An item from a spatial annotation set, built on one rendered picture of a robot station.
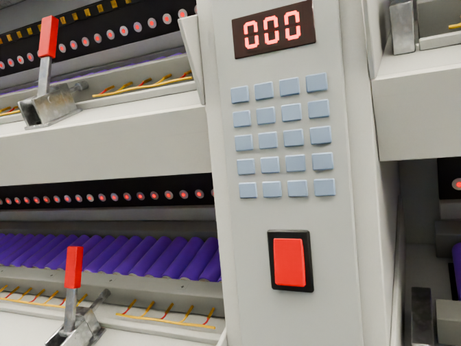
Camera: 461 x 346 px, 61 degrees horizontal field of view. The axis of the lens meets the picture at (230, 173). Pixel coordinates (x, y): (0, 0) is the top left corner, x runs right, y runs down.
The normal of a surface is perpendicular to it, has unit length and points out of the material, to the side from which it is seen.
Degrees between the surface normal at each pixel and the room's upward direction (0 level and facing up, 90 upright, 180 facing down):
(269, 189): 90
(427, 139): 112
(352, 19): 90
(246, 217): 90
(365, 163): 90
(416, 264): 21
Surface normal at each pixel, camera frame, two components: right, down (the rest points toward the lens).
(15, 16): -0.43, 0.08
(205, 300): -0.37, 0.44
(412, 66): -0.24, -0.90
